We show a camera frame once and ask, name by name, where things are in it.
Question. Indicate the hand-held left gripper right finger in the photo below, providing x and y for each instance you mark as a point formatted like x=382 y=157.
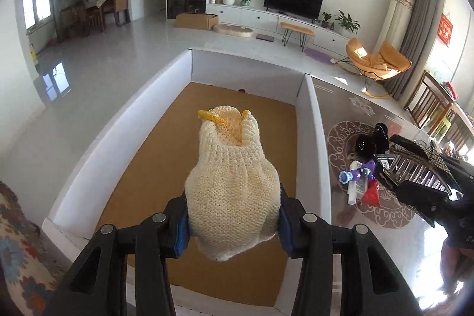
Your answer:
x=287 y=231

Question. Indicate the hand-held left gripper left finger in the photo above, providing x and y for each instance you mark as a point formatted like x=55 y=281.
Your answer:
x=181 y=234

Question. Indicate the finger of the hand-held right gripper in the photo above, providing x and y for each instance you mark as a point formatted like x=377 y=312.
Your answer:
x=426 y=203
x=403 y=141

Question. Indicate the rhinestone hair clip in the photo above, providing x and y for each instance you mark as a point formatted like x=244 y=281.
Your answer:
x=414 y=168

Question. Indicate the red tube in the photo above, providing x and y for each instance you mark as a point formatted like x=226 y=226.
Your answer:
x=371 y=194

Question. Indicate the cream knitted sock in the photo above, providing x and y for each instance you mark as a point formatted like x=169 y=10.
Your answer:
x=229 y=182

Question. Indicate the white box with cork bottom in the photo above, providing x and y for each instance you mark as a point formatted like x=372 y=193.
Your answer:
x=148 y=153

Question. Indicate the person's right forearm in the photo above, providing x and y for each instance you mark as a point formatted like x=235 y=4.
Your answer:
x=453 y=264

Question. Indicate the brown patterned glass desktop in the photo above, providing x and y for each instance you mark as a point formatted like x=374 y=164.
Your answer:
x=389 y=256

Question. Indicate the black velvet scrunchie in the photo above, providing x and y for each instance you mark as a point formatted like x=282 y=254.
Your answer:
x=370 y=145

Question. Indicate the brown wooden slatted chair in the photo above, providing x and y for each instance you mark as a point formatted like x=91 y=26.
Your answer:
x=429 y=97

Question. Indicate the purple toy robot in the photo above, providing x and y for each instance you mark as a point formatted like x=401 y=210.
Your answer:
x=357 y=173

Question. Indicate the white plastic bottle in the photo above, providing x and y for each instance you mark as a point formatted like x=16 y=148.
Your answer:
x=356 y=192

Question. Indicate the orange rocking chair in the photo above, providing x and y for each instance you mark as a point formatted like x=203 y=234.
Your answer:
x=389 y=58

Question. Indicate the grey curtain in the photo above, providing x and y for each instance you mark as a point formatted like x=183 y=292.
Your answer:
x=422 y=31

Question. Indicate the purple floor mat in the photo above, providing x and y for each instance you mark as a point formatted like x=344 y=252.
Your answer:
x=317 y=56

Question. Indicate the covered standing air conditioner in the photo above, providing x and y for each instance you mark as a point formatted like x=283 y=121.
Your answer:
x=398 y=16

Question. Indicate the large leafy potted plant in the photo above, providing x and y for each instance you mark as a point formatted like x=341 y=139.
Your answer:
x=347 y=21

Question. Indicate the small potted plant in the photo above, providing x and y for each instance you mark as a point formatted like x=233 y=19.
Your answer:
x=326 y=19

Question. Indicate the wooden bench with metal legs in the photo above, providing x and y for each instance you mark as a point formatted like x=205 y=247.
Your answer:
x=296 y=28

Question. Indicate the floral sofa cover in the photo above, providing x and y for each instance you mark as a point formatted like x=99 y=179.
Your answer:
x=22 y=256

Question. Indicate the dark flat floor scale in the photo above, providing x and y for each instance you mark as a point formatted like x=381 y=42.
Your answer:
x=265 y=37

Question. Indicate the white television cabinet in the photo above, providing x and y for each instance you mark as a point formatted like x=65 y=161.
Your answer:
x=244 y=17

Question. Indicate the round beige cushion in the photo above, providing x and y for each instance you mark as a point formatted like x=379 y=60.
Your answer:
x=234 y=31

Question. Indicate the brown cardboard box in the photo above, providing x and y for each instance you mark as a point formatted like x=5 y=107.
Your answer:
x=196 y=21

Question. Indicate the white round vase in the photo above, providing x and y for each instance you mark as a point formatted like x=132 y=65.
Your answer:
x=228 y=0

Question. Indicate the wooden dining table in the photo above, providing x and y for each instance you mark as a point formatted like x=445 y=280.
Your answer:
x=100 y=7

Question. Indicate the red wall hanging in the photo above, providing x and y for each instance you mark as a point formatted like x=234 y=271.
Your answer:
x=446 y=29

